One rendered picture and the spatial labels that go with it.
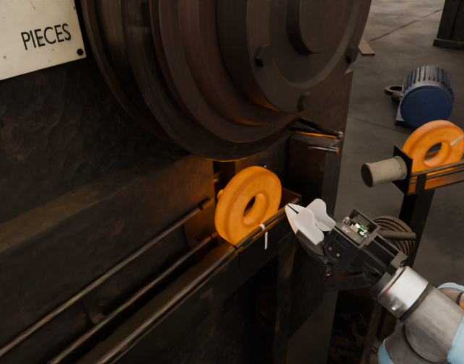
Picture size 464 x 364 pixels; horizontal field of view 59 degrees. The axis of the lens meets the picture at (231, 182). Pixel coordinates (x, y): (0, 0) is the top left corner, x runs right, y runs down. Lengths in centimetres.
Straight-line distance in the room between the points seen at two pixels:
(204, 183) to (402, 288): 37
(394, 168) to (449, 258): 93
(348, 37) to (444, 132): 50
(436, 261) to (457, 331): 121
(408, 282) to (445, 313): 6
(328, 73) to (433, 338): 42
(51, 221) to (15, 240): 5
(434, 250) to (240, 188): 134
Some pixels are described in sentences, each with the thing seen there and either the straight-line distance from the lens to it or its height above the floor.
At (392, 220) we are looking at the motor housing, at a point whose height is 53.
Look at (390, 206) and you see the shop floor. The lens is 214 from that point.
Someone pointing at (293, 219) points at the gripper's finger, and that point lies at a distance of 74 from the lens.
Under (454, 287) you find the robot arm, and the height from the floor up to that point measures 61.
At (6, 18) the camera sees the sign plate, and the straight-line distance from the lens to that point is 55.
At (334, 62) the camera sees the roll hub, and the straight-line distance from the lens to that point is 63.
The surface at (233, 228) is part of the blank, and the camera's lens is 76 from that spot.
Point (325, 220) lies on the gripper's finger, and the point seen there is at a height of 75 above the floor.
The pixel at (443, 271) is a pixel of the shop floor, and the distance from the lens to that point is 187.
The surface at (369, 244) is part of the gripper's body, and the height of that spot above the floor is 76.
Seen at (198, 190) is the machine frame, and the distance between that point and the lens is 75.
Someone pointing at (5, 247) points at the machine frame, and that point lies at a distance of 59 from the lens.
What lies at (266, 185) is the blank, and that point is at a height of 78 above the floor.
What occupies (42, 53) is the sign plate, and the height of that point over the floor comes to 108.
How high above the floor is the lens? 121
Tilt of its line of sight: 33 degrees down
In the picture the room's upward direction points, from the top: 2 degrees counter-clockwise
